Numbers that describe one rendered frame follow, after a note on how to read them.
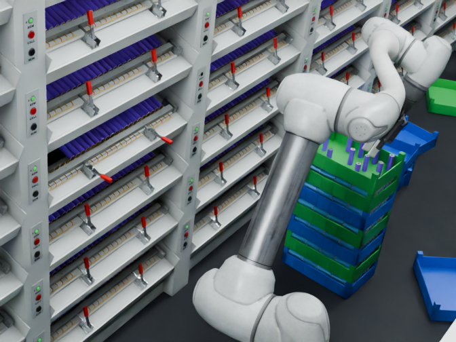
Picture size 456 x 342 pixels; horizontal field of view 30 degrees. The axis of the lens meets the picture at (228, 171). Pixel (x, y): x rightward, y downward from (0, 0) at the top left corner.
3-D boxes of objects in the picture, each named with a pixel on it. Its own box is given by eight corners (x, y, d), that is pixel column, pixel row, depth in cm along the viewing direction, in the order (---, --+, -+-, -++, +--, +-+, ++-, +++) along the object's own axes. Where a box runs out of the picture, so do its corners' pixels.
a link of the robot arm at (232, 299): (246, 351, 227) (176, 317, 235) (263, 345, 242) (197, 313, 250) (352, 82, 225) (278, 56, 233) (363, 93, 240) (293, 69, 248)
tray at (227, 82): (295, 60, 318) (313, 33, 308) (200, 120, 274) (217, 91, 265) (256, 25, 321) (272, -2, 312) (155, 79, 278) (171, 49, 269)
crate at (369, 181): (401, 172, 300) (406, 153, 296) (372, 195, 287) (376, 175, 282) (330, 138, 315) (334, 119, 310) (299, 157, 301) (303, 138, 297)
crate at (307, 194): (391, 207, 309) (396, 190, 305) (363, 231, 296) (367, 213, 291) (324, 173, 324) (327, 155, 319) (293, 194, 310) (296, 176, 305)
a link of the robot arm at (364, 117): (406, 95, 232) (360, 79, 237) (385, 116, 218) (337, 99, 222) (393, 137, 239) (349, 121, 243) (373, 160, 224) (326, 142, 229)
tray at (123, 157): (182, 131, 267) (194, 111, 261) (43, 218, 224) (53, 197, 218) (138, 89, 271) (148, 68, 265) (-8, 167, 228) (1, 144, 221)
